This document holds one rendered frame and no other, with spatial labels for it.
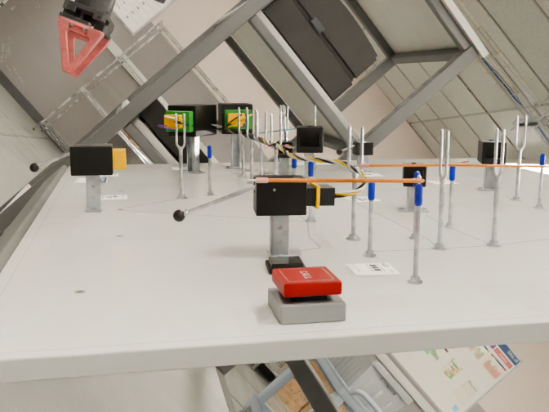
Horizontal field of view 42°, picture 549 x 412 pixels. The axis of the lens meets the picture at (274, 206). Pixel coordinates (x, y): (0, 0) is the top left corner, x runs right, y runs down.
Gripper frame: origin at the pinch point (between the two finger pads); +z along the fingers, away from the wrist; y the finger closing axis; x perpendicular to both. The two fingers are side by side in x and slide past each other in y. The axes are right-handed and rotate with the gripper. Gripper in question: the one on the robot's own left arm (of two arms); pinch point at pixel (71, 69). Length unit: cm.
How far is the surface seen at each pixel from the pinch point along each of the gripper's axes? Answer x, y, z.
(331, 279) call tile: -36, -56, 12
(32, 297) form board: -12, -47, 23
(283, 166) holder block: -40, 34, 2
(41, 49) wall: 175, 725, -47
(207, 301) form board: -27, -49, 18
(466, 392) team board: -442, 724, 173
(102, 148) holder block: -8.8, -4.9, 9.7
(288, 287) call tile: -32, -57, 14
